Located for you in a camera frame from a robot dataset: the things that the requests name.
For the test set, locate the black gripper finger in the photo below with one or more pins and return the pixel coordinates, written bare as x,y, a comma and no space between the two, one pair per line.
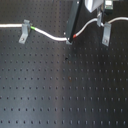
72,20

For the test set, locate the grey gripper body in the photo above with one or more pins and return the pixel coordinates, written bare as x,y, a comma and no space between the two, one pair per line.
91,5

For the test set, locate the right grey cable clip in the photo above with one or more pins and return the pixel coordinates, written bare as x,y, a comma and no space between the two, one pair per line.
106,34

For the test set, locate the grey cable clip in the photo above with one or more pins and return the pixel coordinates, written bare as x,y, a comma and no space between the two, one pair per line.
106,34
26,27

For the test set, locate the left grey cable clip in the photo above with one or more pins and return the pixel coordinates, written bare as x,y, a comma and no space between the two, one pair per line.
26,27

